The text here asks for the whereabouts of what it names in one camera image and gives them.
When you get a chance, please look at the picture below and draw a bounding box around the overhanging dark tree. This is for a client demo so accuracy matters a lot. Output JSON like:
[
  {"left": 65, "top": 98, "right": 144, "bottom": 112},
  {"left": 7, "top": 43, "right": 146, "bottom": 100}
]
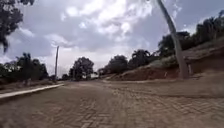
[{"left": 0, "top": 0, "right": 35, "bottom": 54}]

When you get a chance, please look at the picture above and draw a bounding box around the pale concrete kerb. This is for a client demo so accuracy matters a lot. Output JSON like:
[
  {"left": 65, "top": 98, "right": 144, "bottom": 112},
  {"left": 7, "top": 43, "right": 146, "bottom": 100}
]
[{"left": 0, "top": 83, "right": 65, "bottom": 100}]

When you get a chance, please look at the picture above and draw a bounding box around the leaning grey utility pole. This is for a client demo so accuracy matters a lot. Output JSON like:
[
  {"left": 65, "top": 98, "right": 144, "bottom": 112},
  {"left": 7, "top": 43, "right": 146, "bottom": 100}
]
[{"left": 155, "top": 0, "right": 190, "bottom": 80}]

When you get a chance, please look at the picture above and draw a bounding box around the row of dark trees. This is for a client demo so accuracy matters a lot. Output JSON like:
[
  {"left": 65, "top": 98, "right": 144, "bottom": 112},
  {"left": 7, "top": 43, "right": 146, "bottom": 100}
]
[{"left": 97, "top": 9, "right": 224, "bottom": 76}]

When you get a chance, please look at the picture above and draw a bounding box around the brown brick paved road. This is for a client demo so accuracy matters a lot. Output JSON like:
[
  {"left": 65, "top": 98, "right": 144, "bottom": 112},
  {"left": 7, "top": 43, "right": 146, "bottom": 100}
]
[{"left": 0, "top": 78, "right": 224, "bottom": 128}]

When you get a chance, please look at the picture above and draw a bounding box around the thin utility pole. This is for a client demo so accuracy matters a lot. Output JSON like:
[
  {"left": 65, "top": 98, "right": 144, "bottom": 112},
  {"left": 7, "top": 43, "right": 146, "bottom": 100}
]
[{"left": 53, "top": 45, "right": 60, "bottom": 81}]

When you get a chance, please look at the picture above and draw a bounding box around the bare earth embankment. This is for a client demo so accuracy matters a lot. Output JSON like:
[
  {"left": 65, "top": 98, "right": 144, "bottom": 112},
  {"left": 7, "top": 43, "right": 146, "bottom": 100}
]
[{"left": 105, "top": 38, "right": 224, "bottom": 82}]

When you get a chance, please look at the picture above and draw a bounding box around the clump of trees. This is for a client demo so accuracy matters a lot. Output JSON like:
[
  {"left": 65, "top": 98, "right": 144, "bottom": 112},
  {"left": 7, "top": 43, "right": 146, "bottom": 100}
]
[{"left": 0, "top": 52, "right": 50, "bottom": 84}]

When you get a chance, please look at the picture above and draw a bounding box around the dirt verge strip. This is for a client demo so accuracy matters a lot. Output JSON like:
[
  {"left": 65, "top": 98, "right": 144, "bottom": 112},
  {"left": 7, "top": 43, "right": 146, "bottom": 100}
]
[{"left": 0, "top": 79, "right": 61, "bottom": 94}]

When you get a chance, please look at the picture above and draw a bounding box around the round dark tree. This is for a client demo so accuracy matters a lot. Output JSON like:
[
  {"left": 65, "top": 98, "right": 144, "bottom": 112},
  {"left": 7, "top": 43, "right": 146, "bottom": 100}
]
[{"left": 68, "top": 56, "right": 95, "bottom": 81}]

